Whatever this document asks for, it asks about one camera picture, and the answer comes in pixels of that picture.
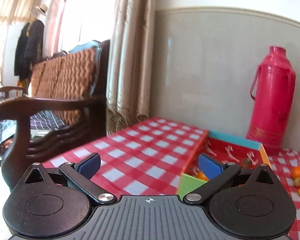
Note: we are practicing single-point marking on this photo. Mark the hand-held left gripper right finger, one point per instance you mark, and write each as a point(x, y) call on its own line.
point(210, 167)

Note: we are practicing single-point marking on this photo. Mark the light blue cloth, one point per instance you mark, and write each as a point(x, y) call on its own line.
point(86, 45)

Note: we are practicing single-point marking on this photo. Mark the colourful cardboard box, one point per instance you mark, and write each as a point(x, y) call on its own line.
point(230, 152)

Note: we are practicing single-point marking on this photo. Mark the straw hat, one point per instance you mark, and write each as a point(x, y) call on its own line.
point(40, 8)

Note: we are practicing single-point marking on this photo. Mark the woven orange chair cushion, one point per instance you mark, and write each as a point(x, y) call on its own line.
point(65, 75)

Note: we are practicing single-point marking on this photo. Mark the small greenish brown fruit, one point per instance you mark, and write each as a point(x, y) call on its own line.
point(298, 181)

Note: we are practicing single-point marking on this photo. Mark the red checked tablecloth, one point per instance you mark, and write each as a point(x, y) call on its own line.
point(145, 145)

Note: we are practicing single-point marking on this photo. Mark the large orange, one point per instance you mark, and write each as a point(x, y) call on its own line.
point(298, 172)
point(202, 176)

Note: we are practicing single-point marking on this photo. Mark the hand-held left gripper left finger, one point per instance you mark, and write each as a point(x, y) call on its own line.
point(90, 165)

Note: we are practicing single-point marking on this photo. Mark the dark hanging jackets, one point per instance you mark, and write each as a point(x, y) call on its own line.
point(30, 47)

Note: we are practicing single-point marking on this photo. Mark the red thermos flask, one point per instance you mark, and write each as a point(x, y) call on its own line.
point(272, 100)

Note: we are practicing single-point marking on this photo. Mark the brown wrinkled fruit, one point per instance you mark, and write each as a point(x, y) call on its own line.
point(246, 163)

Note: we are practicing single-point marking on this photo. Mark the light wooden chair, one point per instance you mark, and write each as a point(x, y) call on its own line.
point(11, 90)

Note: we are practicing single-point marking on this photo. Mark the blue plaid cloth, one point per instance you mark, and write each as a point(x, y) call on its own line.
point(42, 121)

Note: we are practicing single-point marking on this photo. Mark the dark wooden armchair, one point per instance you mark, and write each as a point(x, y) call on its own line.
point(52, 105)

